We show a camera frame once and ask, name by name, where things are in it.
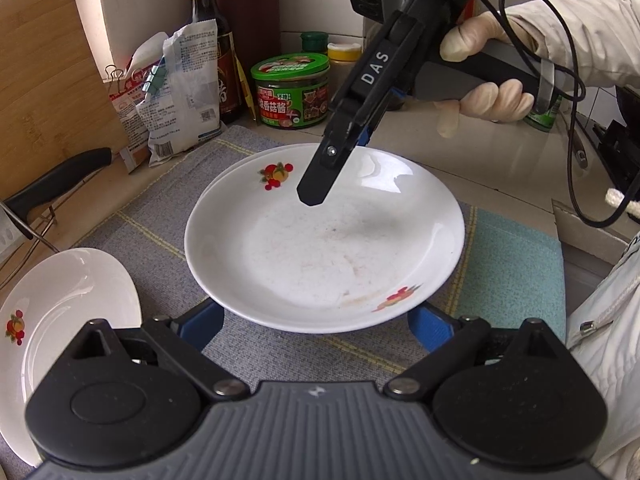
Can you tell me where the green lid sauce jar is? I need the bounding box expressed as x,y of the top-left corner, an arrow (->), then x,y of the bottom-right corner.
250,52 -> 332,129

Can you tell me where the dark soy sauce bottle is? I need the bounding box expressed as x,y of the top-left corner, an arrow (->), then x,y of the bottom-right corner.
185,0 -> 246,126

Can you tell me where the green can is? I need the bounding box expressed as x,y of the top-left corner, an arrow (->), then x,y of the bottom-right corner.
524,92 -> 564,132

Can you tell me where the white fruit print plate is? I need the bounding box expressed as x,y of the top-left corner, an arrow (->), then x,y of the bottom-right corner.
185,144 -> 306,226
184,143 -> 466,335

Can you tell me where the cardboard piece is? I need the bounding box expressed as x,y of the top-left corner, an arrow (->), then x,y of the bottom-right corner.
551,199 -> 632,267

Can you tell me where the person's right forearm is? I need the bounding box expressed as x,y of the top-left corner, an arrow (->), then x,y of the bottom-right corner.
500,0 -> 640,93

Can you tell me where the person's white jacket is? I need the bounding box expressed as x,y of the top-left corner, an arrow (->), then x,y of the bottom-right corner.
565,187 -> 640,480

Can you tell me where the red white bag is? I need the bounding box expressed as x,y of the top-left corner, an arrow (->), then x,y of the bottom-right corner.
106,57 -> 153,175

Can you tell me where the person's right hand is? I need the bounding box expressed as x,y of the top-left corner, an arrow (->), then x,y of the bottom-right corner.
435,10 -> 538,138

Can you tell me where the dark brown knife block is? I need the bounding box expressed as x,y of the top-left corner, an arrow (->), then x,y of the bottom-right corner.
210,0 -> 282,111

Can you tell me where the yellow lid spice jar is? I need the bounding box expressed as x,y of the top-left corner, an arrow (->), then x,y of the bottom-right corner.
327,42 -> 363,92

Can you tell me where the white plate with brown stain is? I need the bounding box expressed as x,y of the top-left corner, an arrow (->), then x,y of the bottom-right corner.
0,247 -> 144,468

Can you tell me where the green bag clip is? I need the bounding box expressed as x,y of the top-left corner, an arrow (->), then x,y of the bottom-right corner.
142,62 -> 166,95

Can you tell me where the grey green checked towel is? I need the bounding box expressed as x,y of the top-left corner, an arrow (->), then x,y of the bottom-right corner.
70,125 -> 566,391

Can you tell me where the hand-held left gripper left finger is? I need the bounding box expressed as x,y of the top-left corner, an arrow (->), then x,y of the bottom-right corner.
70,299 -> 251,405

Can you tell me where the small green lid jar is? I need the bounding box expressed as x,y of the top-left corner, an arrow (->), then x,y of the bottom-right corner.
300,31 -> 329,57

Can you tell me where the bamboo cutting board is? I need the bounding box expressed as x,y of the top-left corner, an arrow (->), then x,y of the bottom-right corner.
0,0 -> 132,201

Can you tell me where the metal wire rack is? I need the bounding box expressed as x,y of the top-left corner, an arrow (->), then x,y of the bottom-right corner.
0,199 -> 62,281

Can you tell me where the black handled kitchen knife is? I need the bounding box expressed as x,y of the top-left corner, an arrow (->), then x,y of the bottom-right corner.
0,147 -> 114,257

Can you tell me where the white blue print bag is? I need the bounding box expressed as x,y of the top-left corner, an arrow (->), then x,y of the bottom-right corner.
134,19 -> 226,168

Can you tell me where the black cable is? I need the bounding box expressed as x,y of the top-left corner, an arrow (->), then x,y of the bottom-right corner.
472,0 -> 640,229

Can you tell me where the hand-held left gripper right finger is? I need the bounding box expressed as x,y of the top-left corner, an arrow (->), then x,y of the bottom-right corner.
382,302 -> 567,403

